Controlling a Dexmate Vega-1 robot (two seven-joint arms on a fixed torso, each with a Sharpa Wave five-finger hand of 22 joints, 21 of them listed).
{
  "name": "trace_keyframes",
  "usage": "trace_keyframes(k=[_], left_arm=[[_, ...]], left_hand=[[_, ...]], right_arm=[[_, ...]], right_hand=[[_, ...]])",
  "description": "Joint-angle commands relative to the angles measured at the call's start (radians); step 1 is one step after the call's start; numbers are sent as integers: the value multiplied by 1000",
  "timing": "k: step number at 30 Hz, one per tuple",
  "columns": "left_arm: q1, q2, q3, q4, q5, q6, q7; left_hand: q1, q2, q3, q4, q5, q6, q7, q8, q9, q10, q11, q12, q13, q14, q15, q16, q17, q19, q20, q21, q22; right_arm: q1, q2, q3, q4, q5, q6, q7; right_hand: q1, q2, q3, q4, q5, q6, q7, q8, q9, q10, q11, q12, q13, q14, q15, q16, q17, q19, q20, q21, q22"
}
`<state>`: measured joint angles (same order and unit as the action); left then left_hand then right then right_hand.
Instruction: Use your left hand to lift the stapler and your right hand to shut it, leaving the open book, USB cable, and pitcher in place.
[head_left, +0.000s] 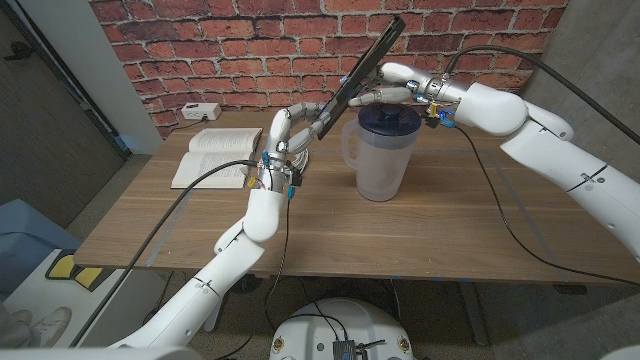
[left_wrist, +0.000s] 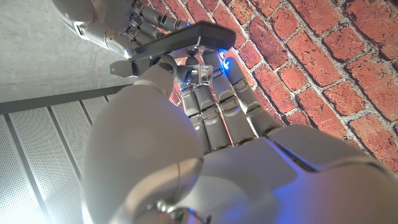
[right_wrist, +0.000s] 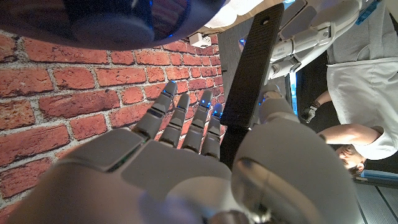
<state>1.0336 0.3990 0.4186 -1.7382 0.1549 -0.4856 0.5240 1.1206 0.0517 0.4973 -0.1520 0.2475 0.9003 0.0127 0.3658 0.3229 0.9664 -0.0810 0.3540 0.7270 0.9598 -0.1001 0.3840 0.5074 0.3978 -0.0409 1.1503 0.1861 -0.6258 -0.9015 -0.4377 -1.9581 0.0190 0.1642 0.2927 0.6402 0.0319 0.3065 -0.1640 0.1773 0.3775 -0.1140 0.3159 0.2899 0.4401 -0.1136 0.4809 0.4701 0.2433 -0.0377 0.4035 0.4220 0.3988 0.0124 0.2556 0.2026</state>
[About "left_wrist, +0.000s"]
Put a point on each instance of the red brick printed backdrop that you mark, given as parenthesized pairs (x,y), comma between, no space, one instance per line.
(311,62)

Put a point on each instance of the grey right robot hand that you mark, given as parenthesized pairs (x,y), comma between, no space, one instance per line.
(105,21)

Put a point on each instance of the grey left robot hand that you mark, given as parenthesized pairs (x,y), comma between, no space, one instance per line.
(217,174)

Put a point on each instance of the black stapler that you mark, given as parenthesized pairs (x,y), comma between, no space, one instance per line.
(199,37)

